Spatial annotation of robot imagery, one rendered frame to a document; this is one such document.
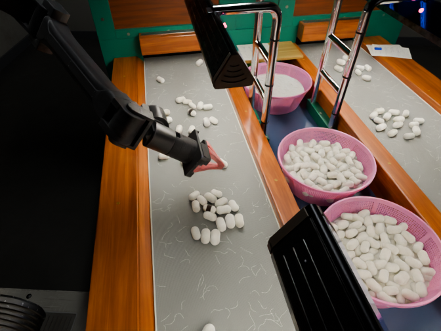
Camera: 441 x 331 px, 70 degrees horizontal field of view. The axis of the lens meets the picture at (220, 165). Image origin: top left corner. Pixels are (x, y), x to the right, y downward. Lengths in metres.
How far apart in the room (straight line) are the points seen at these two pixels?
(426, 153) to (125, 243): 0.88
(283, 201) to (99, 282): 0.44
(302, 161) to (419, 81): 0.65
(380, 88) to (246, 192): 0.74
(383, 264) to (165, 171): 0.58
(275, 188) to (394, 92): 0.71
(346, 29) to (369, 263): 1.08
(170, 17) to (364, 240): 1.07
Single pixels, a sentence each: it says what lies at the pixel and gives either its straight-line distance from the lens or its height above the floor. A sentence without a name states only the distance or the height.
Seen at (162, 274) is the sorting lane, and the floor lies 0.74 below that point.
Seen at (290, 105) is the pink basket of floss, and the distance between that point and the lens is 1.19.
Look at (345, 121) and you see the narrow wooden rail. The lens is 1.09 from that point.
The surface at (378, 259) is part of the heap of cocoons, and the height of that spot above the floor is 0.72.
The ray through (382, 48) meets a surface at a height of 0.77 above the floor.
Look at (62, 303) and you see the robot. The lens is 1.06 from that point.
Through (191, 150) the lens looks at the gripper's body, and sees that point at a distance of 0.68.
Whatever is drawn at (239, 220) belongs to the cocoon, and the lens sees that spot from 0.74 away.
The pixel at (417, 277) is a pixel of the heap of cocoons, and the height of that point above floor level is 0.74.
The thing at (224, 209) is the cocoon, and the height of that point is 0.76.
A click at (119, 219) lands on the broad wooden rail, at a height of 0.77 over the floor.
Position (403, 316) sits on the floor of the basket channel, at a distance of 0.83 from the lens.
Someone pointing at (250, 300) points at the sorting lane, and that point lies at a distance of 0.68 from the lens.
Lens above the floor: 1.37
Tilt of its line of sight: 45 degrees down
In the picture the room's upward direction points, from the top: straight up
